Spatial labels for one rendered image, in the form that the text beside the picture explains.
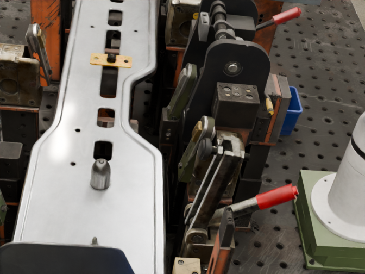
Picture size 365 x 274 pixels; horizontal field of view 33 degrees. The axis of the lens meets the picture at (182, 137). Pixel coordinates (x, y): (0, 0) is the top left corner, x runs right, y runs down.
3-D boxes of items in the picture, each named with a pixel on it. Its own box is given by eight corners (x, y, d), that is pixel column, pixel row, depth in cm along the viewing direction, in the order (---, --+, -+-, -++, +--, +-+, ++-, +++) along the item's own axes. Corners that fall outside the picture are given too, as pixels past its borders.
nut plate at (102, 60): (89, 64, 122) (89, 59, 121) (90, 53, 125) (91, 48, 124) (131, 68, 123) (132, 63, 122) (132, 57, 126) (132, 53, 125)
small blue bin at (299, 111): (252, 109, 168) (259, 82, 162) (287, 112, 169) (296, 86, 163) (257, 135, 160) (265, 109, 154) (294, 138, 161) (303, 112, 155)
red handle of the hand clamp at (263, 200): (187, 209, 88) (291, 173, 83) (193, 218, 89) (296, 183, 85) (188, 232, 84) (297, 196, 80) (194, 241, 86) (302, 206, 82)
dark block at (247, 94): (182, 238, 131) (216, 80, 103) (214, 240, 131) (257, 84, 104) (183, 257, 127) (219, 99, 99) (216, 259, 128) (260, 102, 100)
